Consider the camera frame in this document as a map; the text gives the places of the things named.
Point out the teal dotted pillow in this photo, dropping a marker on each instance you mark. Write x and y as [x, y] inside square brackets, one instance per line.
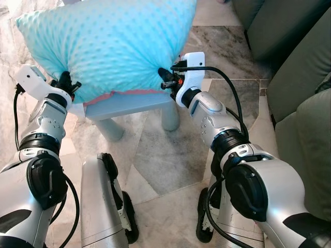
[103, 41]

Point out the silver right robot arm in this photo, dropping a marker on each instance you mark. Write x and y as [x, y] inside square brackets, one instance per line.
[217, 121]

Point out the green leather sofa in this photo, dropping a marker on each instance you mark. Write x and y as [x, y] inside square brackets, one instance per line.
[305, 139]

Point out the light blue child chair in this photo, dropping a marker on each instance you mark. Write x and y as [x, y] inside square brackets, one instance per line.
[129, 103]

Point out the silver left robot leg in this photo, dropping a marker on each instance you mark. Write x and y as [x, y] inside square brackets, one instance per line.
[98, 201]

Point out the silver robot leg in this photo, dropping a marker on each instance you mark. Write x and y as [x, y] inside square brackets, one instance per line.
[98, 201]
[227, 222]

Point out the silver right robot leg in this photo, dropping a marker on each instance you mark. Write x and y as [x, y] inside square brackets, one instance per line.
[227, 222]

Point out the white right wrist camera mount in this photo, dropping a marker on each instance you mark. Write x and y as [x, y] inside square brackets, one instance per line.
[194, 77]

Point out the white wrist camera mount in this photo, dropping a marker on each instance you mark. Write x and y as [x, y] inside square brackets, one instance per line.
[194, 77]
[33, 80]

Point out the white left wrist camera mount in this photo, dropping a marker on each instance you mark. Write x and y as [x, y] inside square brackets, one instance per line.
[33, 80]

